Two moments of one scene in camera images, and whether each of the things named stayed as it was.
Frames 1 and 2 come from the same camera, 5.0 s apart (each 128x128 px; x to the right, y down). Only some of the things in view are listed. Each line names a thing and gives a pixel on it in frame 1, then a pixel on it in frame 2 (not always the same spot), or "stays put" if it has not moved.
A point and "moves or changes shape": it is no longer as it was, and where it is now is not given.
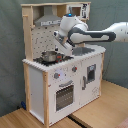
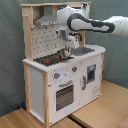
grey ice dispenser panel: x=91 y=72 stays put
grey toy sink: x=80 y=51 stays put
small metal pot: x=49 y=56 moves or changes shape
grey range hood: x=47 y=18 stays put
